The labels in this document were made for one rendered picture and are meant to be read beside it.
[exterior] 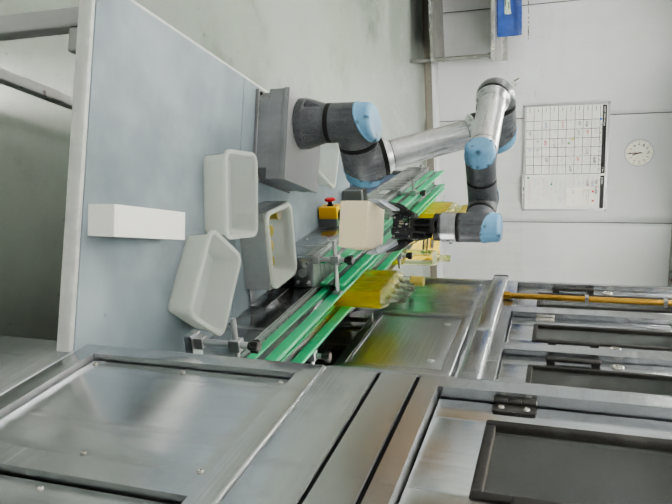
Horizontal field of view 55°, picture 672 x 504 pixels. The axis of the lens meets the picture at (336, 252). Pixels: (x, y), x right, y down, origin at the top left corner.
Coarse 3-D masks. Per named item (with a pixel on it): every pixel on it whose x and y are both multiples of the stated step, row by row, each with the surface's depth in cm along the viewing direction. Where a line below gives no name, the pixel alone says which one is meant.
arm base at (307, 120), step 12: (300, 108) 188; (312, 108) 188; (324, 108) 187; (300, 120) 187; (312, 120) 187; (324, 120) 186; (300, 132) 188; (312, 132) 188; (324, 132) 188; (300, 144) 191; (312, 144) 192
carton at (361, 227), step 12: (348, 204) 170; (360, 204) 168; (372, 204) 172; (348, 216) 169; (360, 216) 168; (372, 216) 172; (348, 228) 169; (360, 228) 168; (372, 228) 172; (348, 240) 169; (360, 240) 168; (372, 240) 173
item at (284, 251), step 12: (288, 204) 190; (264, 216) 179; (288, 216) 193; (276, 228) 195; (288, 228) 194; (276, 240) 196; (288, 240) 195; (276, 252) 197; (288, 252) 196; (276, 264) 198; (288, 264) 197; (276, 276) 191; (288, 276) 192; (276, 288) 184
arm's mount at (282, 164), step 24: (264, 96) 190; (288, 96) 185; (264, 120) 187; (288, 120) 185; (264, 144) 187; (288, 144) 186; (264, 168) 187; (288, 168) 186; (312, 168) 204; (288, 192) 211; (312, 192) 208
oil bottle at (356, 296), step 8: (352, 288) 207; (360, 288) 207; (368, 288) 206; (376, 288) 206; (384, 288) 205; (344, 296) 207; (352, 296) 206; (360, 296) 205; (368, 296) 204; (376, 296) 203; (384, 296) 202; (336, 304) 208; (344, 304) 207; (352, 304) 206; (360, 304) 205; (368, 304) 204; (376, 304) 204; (384, 304) 203
